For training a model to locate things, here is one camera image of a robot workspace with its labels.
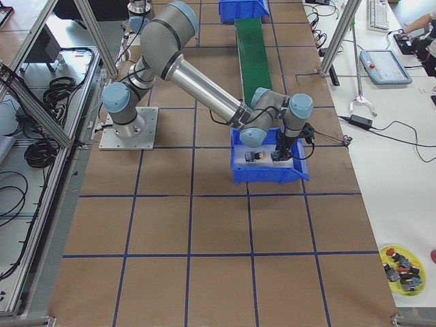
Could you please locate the blue source bin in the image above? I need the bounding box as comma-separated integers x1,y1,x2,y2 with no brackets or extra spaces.
219,0,270,24

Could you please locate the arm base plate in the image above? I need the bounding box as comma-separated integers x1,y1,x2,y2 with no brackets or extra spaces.
122,32,140,48
99,107,159,151

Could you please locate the aluminium profile post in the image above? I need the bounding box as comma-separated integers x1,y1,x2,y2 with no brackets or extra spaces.
319,0,361,77

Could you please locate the yellow mushroom push button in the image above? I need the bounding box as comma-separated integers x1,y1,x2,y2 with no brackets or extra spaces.
245,151,264,163

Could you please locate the teach pendant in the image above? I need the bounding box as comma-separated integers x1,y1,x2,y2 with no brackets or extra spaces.
359,50,412,85

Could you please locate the black power adapter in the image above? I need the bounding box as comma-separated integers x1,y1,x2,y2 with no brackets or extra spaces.
349,114,373,130

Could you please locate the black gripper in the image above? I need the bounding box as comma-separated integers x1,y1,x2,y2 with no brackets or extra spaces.
275,123,315,155

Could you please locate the red black wire pair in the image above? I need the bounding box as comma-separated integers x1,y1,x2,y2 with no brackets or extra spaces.
313,131,352,147

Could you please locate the white foam pad destination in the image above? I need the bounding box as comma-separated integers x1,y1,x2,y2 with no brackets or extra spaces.
233,144,294,168

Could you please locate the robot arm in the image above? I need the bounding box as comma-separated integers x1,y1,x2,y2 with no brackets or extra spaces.
127,0,155,35
102,1,313,161

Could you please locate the green conveyor belt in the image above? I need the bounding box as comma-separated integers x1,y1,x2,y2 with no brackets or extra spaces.
236,18,272,108

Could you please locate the yellow plate of buttons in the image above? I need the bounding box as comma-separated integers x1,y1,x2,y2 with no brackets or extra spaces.
379,245,426,296

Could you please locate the blue destination bin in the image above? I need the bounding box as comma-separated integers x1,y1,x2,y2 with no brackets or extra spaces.
230,128,310,184

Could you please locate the white keyboard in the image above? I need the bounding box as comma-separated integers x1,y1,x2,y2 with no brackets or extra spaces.
367,0,390,32

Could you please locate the red mushroom push button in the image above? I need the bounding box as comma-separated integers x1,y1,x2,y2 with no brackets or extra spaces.
270,151,291,162

